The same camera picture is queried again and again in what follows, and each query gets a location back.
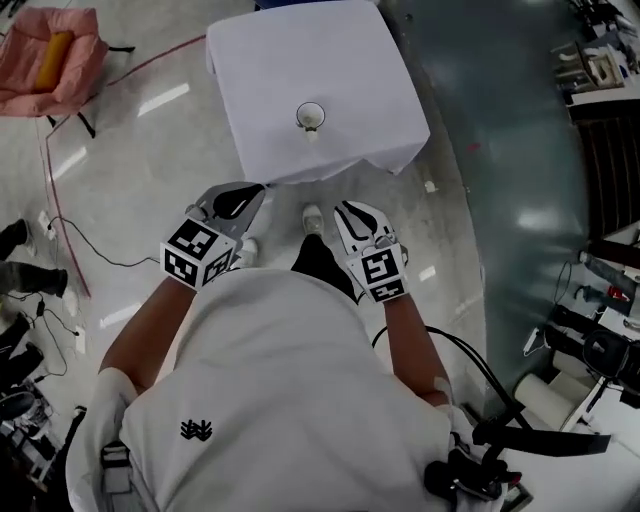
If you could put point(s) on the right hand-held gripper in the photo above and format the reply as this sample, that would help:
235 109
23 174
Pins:
380 272

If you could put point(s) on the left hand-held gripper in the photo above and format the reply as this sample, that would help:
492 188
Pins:
197 250

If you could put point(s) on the white cup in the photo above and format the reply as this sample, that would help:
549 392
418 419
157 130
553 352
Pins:
302 108

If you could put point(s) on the person's right forearm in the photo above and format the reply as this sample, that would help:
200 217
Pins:
410 340

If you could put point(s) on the person's left forearm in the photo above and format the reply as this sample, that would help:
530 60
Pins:
145 330

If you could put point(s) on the person's right white shoe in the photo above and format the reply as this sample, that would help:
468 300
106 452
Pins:
313 217

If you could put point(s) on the person's white shoe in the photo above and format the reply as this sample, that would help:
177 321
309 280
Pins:
313 217
247 252

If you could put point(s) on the person's left white shoe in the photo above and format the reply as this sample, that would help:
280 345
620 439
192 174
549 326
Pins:
247 252

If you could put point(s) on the person's black trousers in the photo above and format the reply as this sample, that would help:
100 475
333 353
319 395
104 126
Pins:
320 260

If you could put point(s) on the table with white tablecloth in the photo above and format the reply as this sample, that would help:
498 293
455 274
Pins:
310 60

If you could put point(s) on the person's white shirt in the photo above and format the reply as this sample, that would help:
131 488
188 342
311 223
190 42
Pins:
270 380

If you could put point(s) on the white power strip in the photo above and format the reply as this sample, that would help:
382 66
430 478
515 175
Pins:
47 222

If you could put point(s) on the orange bolster cushion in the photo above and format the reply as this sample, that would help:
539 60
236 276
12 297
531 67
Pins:
56 60

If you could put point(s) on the pink armchair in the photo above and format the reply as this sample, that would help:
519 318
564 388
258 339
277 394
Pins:
20 90

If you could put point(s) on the white paper roll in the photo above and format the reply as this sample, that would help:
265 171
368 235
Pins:
542 400

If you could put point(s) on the dark wooden slatted furniture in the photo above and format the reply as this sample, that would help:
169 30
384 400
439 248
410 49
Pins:
610 165

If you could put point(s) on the cluttered desk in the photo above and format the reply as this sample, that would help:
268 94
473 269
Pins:
595 55

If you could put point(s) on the black camera equipment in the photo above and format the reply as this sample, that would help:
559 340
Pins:
607 352

